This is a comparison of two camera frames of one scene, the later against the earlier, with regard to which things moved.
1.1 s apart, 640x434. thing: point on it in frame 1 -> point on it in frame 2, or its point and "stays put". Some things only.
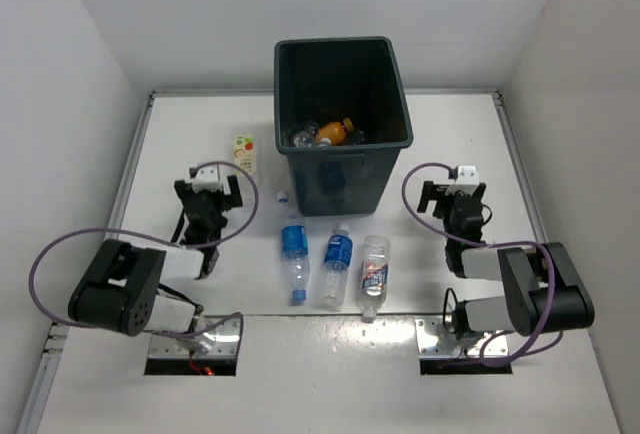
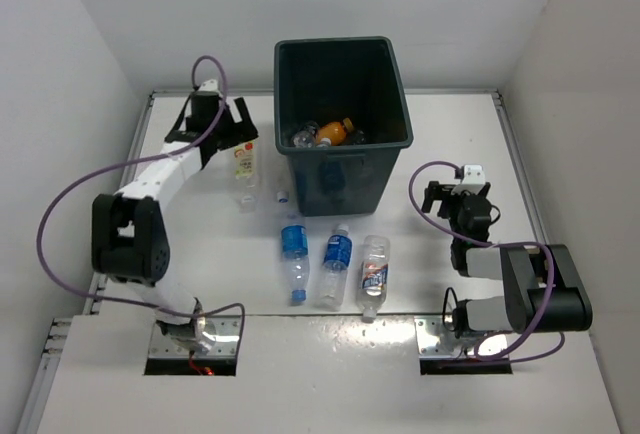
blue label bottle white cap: [337, 262] stays put
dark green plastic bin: [326, 79] stays put
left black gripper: [185, 190] -> [242, 131]
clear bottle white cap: [283, 196] stays put
